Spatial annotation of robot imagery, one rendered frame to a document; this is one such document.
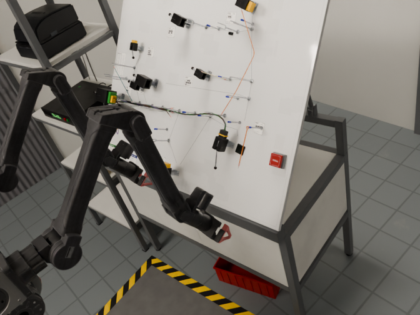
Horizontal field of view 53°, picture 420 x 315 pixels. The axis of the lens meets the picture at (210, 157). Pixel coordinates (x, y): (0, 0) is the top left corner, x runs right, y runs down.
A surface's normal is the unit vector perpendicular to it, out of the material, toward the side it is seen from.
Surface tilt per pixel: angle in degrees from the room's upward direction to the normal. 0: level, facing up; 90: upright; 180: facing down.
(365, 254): 0
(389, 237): 0
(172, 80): 53
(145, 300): 0
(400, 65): 90
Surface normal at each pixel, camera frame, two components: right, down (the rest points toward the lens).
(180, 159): -0.63, 0.03
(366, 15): -0.72, 0.56
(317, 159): -0.25, -0.76
